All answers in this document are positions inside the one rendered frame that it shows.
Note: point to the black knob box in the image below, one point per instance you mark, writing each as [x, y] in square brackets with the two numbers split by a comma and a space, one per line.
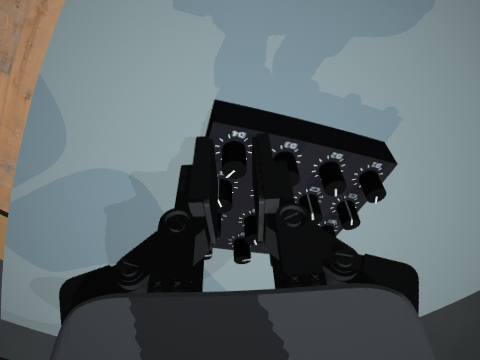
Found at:
[313, 152]

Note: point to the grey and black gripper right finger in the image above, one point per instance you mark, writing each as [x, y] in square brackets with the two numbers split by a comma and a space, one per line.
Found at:
[306, 251]

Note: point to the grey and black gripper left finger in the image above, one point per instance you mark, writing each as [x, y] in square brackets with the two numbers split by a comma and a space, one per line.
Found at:
[169, 256]

